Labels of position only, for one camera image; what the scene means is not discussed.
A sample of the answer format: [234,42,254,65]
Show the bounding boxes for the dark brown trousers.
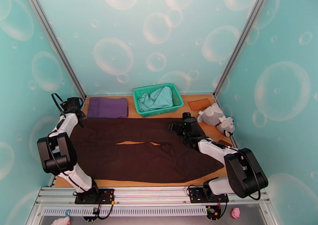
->
[68,117,225,184]

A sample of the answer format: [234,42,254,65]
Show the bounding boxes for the purple folded trousers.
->
[87,97,129,120]

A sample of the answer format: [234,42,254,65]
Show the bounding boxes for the tan flat leather pad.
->
[188,98,211,111]

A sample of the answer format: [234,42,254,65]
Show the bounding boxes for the teal plastic basket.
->
[133,83,184,118]

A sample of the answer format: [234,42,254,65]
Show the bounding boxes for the large grey plush toy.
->
[197,103,226,127]

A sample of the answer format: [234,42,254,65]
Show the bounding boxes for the light blue crumpled cloth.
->
[138,86,174,113]

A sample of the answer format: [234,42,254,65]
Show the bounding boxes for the small grey plush toy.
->
[216,116,236,138]

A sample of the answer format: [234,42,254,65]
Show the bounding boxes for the pale pink cloth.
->
[50,217,72,225]

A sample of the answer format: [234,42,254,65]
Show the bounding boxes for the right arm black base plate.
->
[188,187,229,204]

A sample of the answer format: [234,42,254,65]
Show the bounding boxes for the aluminium table side rail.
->
[48,174,61,188]

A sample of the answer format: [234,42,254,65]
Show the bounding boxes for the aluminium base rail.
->
[35,186,271,208]

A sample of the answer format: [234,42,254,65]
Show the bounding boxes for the aluminium frame post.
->
[25,187,44,225]
[259,202,282,225]
[19,0,87,99]
[213,0,276,98]

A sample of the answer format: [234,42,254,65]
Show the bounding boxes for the right arm power cable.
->
[213,197,228,220]

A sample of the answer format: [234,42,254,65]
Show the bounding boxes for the arm power cable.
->
[95,192,116,220]
[213,197,228,220]

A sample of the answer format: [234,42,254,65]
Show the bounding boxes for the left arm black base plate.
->
[74,188,115,205]

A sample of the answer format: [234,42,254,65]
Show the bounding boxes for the white slotted cable duct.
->
[42,206,208,217]

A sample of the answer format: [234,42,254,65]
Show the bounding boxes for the left arm power cable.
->
[95,192,116,220]

